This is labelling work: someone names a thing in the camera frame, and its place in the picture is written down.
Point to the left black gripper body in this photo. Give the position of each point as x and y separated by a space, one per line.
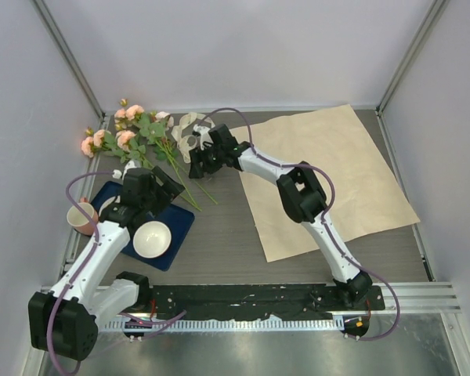
154 201

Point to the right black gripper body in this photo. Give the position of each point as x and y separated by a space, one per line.
213 157

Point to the kraft wrapping paper sheet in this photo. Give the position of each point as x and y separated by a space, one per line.
368 198

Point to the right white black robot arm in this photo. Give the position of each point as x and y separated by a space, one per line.
302 197

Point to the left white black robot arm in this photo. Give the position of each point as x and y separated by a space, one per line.
65 321

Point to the brown rimmed cream bowl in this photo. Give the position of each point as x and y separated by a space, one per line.
107 205

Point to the cream ribbon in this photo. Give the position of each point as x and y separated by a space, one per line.
190 134

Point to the dark blue tray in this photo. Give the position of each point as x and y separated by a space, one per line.
177 219

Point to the white bowl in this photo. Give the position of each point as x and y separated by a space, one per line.
152 239

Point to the pink cup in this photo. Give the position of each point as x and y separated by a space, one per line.
76 218

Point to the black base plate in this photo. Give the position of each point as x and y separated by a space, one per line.
249 302

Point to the slotted white cable duct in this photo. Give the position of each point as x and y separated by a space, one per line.
125 324

